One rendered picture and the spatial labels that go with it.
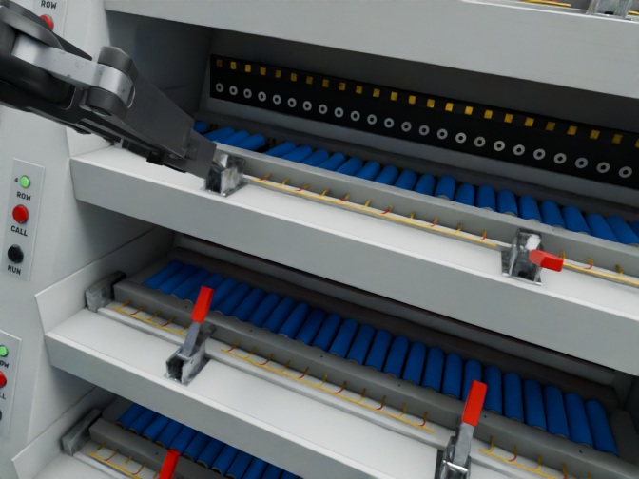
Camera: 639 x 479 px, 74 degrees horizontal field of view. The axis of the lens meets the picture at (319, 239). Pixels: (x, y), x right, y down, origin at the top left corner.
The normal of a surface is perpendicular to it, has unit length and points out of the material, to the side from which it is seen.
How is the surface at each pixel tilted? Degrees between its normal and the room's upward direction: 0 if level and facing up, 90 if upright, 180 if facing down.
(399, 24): 110
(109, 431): 20
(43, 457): 90
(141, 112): 92
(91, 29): 90
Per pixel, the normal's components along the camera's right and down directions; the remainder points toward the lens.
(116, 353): 0.13, -0.87
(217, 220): -0.35, 0.40
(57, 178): -0.29, 0.09
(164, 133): 0.96, 0.28
